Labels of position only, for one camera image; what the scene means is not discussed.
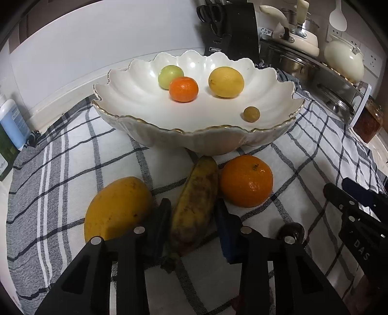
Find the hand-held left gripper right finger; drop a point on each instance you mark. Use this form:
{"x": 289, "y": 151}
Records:
{"x": 226, "y": 231}

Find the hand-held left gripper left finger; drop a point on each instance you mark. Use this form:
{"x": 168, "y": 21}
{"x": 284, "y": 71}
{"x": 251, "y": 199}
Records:
{"x": 157, "y": 225}

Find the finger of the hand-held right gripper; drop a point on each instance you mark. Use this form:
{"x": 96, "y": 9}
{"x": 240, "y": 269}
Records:
{"x": 341, "y": 197}
{"x": 362, "y": 191}

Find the spotted yellow banana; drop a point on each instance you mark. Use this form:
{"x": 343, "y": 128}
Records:
{"x": 194, "y": 200}

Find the small olive-green round fruit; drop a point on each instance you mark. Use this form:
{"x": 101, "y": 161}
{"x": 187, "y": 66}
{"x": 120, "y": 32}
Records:
{"x": 251, "y": 114}

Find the white scalloped ceramic bowl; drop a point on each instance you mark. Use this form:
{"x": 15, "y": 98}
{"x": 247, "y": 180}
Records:
{"x": 136, "y": 100}

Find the small orange tangerine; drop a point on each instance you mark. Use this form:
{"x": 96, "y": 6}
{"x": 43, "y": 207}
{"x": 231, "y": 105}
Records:
{"x": 183, "y": 90}

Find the yellow lemon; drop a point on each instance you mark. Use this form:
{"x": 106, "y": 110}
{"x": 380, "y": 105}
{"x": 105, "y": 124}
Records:
{"x": 226, "y": 82}

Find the green tomato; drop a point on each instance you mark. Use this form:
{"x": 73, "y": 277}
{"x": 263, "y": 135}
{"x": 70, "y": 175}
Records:
{"x": 168, "y": 74}

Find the yellow mango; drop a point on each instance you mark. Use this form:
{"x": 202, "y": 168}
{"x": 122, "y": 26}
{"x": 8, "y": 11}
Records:
{"x": 116, "y": 206}

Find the large orange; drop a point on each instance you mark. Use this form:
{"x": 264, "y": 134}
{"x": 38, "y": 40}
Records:
{"x": 246, "y": 181}

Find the glass jar with amber contents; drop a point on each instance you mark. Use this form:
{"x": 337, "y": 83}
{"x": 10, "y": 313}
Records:
{"x": 368, "y": 121}

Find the white pot rack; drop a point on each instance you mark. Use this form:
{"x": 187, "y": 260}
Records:
{"x": 362, "y": 103}

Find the steel pot lid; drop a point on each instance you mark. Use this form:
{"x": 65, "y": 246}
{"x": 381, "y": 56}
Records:
{"x": 336, "y": 98}

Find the grey checked cloth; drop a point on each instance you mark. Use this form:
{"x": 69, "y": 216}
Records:
{"x": 75, "y": 151}

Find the wooden bead trivet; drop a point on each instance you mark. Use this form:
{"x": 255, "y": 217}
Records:
{"x": 342, "y": 75}

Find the cream ceramic pot with lid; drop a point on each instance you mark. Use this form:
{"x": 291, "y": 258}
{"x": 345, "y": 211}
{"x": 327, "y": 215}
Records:
{"x": 344, "y": 60}

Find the large steel pot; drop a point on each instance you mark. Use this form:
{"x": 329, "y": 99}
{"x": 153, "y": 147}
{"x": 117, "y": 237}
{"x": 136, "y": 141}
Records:
{"x": 288, "y": 62}

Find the green dish soap bottle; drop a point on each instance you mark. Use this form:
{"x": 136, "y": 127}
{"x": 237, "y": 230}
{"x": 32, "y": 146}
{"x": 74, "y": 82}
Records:
{"x": 5, "y": 154}

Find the white rice paddle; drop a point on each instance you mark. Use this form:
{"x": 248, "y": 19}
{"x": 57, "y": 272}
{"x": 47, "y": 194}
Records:
{"x": 337, "y": 16}

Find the white and blue pump bottle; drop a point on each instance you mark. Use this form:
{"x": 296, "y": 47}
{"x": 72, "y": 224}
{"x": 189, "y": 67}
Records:
{"x": 12, "y": 124}

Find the black knife block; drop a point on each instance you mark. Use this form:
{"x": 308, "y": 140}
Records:
{"x": 236, "y": 33}

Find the white wall sockets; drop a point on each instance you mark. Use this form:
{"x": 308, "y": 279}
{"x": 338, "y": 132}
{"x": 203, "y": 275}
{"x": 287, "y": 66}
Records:
{"x": 371, "y": 57}

